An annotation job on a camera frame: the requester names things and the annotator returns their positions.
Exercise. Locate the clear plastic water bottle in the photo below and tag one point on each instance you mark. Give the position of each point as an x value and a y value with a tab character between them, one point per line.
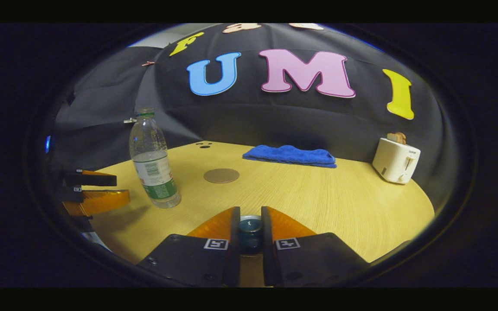
154	172

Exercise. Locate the blue folded towel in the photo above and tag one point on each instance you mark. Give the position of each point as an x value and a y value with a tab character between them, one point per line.
290	155

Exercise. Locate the small pink clip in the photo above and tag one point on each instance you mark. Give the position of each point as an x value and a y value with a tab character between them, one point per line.
148	63

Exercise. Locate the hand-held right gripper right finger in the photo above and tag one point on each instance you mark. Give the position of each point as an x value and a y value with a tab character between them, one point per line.
267	259

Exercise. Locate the toasted bread slice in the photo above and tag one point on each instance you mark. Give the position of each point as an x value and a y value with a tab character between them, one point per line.
401	137
391	137

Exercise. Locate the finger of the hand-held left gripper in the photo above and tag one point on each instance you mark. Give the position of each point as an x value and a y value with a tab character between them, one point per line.
102	201
93	179

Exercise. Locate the black backdrop cloth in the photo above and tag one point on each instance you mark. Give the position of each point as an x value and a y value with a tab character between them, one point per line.
275	121

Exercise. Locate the white toaster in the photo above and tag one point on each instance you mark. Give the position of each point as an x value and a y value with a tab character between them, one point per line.
394	162

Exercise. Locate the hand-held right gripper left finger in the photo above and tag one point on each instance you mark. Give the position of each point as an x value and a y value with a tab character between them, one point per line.
234	259

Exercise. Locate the round brown coaster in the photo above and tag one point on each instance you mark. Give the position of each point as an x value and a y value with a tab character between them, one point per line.
221	176

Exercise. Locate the blue teacup lid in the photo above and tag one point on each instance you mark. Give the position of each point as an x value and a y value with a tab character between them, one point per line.
250	237

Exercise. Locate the small white clip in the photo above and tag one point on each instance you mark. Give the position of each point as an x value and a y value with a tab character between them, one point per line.
130	120

